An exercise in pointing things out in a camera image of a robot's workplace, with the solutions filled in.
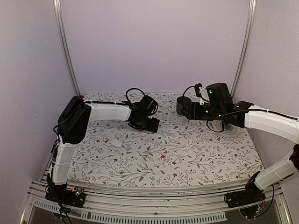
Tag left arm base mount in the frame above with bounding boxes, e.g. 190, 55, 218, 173
45, 189, 86, 208

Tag white oval earbud case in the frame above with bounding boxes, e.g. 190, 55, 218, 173
110, 139, 122, 147

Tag left aluminium frame post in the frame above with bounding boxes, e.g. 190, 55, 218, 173
53, 0, 81, 96

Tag aluminium frame post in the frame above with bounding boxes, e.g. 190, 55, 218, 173
230, 0, 256, 98
53, 0, 81, 96

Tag right aluminium frame post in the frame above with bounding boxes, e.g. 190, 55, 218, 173
230, 0, 256, 98

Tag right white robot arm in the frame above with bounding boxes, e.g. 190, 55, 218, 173
180, 83, 299, 203

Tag right camera black cable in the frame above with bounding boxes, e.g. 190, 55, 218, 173
181, 85, 197, 110

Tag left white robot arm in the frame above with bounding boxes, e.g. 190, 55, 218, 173
47, 95, 159, 203

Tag floral patterned table mat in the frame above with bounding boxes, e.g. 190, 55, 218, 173
67, 95, 263, 187

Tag dark grey mug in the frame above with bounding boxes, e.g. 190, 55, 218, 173
176, 96, 191, 116

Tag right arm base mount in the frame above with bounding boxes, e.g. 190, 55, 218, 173
224, 190, 266, 208

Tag white ringed coaster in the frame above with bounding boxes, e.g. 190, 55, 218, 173
209, 120, 242, 138

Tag front aluminium rail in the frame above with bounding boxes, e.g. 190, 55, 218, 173
21, 180, 292, 224

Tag camera black cable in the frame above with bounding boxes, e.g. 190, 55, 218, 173
181, 85, 197, 110
122, 88, 147, 108

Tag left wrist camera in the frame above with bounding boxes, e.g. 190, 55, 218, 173
139, 95, 158, 116

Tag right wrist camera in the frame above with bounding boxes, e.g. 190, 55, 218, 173
194, 83, 209, 105

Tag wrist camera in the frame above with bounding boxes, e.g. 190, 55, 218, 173
139, 95, 158, 116
194, 83, 209, 105

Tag left camera black cable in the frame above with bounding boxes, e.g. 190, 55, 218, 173
122, 88, 147, 108

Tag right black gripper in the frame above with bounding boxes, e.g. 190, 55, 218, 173
181, 101, 224, 121

